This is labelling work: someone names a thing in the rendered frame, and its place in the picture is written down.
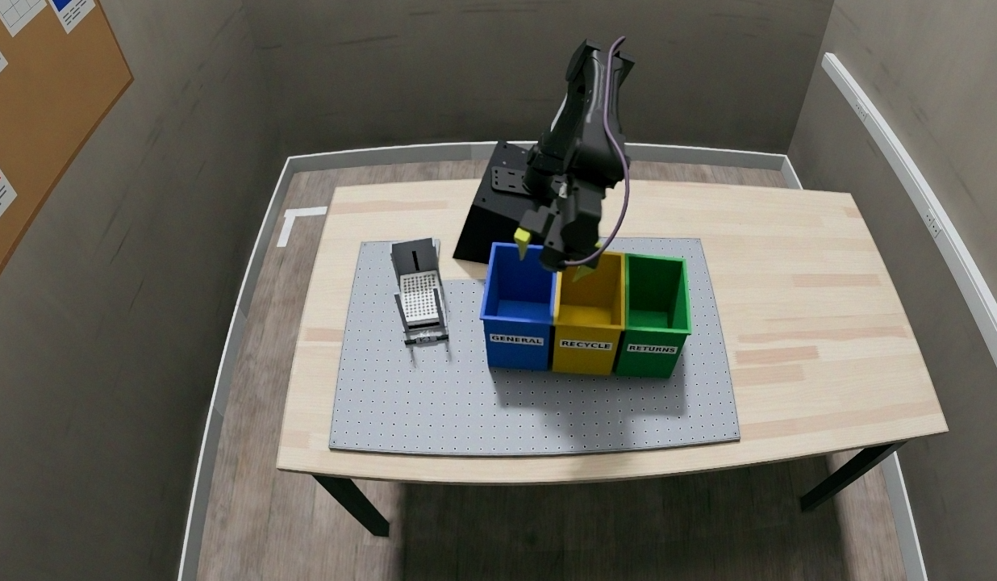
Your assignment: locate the blue general waste bin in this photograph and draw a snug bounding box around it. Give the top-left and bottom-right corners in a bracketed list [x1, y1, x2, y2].
[479, 243, 557, 371]

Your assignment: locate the green bin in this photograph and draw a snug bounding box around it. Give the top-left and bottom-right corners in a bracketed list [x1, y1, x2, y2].
[615, 253, 691, 378]

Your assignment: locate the yellow recycle bin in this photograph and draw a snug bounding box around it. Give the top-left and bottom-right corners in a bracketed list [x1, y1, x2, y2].
[553, 251, 625, 375]

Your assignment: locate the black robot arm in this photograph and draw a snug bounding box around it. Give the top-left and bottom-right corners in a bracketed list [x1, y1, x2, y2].
[490, 39, 635, 274]

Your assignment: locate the white well plate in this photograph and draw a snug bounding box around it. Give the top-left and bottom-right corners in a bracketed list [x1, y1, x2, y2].
[400, 270, 440, 326]

